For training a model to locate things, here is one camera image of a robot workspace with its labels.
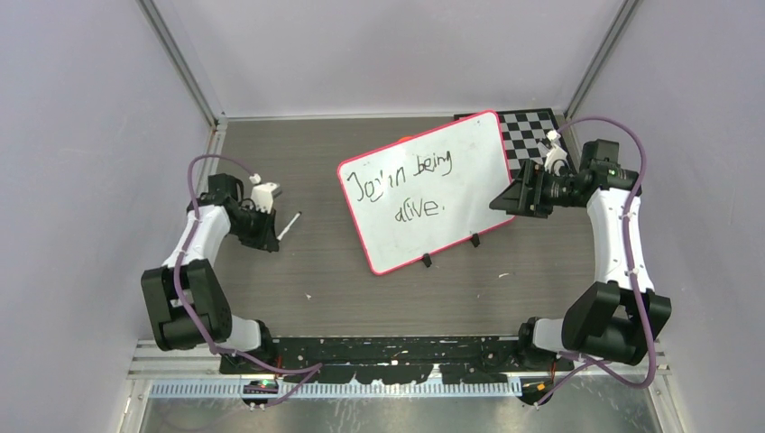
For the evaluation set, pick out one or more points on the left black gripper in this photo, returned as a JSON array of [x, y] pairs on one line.
[[266, 239]]

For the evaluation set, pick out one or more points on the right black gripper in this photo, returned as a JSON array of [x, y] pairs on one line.
[[517, 199]]

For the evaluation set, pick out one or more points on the whiteboard marker pen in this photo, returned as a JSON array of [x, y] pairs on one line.
[[289, 226]]

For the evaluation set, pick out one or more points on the pink framed whiteboard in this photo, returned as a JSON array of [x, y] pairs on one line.
[[400, 213]]

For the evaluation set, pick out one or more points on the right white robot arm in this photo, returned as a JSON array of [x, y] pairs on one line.
[[619, 317]]

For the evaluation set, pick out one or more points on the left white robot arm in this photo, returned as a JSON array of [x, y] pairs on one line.
[[184, 299]]

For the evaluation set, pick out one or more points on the black white checkerboard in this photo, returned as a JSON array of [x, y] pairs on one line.
[[489, 147]]

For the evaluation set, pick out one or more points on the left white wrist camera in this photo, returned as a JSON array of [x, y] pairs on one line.
[[263, 194]]

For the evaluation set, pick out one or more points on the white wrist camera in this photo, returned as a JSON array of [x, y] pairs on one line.
[[263, 194], [556, 157]]

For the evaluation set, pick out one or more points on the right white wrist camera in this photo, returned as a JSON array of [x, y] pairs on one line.
[[556, 157]]

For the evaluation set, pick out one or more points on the slotted cable duct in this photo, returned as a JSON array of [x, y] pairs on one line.
[[188, 389]]

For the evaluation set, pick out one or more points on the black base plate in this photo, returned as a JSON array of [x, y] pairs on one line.
[[410, 359]]

